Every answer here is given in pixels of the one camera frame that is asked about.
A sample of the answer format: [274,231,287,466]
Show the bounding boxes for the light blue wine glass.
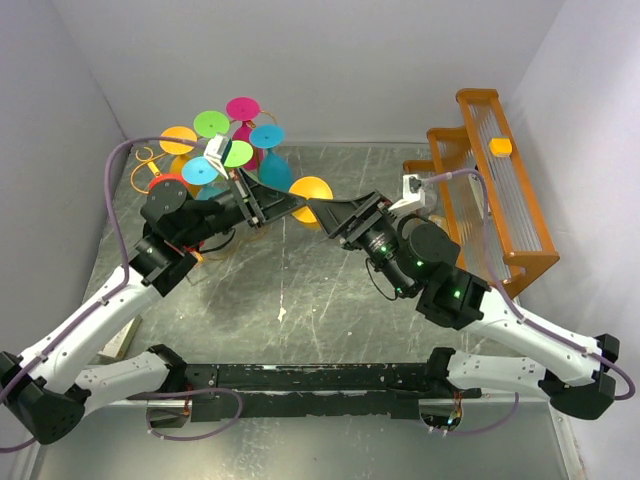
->
[181,156,225,200]

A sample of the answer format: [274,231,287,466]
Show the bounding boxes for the dark blue wine glass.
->
[250,125,294,191]

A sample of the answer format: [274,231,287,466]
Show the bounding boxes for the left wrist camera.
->
[203,134,232,180]

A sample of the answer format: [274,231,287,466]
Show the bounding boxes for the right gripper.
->
[307,188,414,296]

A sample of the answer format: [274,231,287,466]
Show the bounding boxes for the gold wire glass rack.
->
[130,107,297,284]

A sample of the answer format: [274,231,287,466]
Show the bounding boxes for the white item on rack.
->
[468,167,491,219]

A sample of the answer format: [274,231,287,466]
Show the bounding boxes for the yellow cube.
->
[488,137,513,157]

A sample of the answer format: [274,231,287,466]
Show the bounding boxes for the magenta wine glass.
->
[226,96,262,171]

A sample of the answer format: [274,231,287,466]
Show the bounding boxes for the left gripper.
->
[177,164,307,248]

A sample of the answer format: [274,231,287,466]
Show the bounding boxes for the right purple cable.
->
[422,167,637,401]

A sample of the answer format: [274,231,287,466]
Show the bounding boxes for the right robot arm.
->
[308,192,619,420]

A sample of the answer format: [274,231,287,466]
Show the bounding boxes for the orange wooden tiered rack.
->
[403,88,559,298]

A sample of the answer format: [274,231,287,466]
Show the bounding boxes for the orange wine glass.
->
[289,176,334,230]
[159,126,201,197]

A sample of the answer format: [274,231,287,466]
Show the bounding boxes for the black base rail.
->
[174,362,459,422]

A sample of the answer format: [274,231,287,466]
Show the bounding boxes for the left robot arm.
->
[1,169,306,445]

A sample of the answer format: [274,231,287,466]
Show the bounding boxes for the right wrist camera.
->
[388,174,427,215]

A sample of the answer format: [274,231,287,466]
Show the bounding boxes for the green wine glass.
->
[193,110,231,139]
[222,140,255,181]

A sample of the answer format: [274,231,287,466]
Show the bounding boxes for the white box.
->
[98,316,142,361]

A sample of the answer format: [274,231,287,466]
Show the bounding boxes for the red wine glass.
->
[148,173,206,254]

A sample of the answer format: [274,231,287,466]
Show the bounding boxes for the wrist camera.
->
[388,174,427,215]
[203,134,232,180]

